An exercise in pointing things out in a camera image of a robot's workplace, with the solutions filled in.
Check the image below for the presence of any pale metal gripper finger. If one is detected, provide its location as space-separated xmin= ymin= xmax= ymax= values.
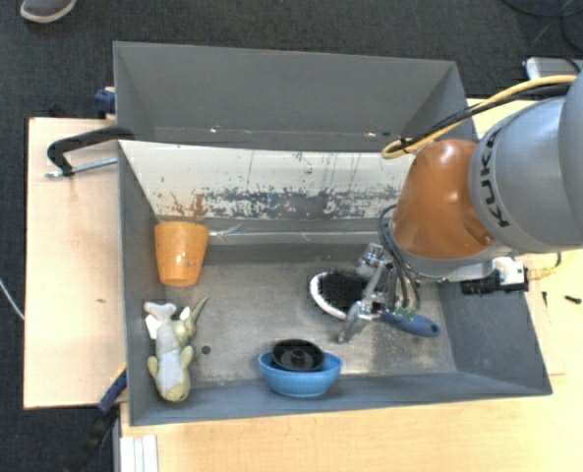
xmin=345 ymin=311 xmax=376 ymax=344
xmin=338 ymin=302 xmax=361 ymax=344

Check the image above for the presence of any black round lid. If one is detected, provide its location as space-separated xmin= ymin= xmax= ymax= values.
xmin=270 ymin=338 xmax=327 ymax=375

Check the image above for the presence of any blue bowl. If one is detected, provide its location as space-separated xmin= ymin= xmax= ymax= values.
xmin=257 ymin=350 xmax=344 ymax=399

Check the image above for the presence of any grey metal bin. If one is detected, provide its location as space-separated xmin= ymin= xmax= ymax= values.
xmin=112 ymin=40 xmax=554 ymax=428

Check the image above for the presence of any orange plastic cup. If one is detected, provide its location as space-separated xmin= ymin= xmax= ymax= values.
xmin=153 ymin=220 xmax=210 ymax=288

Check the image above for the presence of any pale green white toy animal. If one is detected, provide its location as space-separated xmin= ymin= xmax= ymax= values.
xmin=143 ymin=296 xmax=210 ymax=404

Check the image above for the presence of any pale wood board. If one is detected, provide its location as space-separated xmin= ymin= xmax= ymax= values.
xmin=22 ymin=116 xmax=129 ymax=411

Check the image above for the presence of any blue-handled black bristle brush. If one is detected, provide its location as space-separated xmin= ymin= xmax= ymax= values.
xmin=309 ymin=268 xmax=441 ymax=339

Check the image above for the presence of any black cylinder on white bracket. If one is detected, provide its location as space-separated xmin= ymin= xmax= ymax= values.
xmin=459 ymin=257 xmax=530 ymax=297

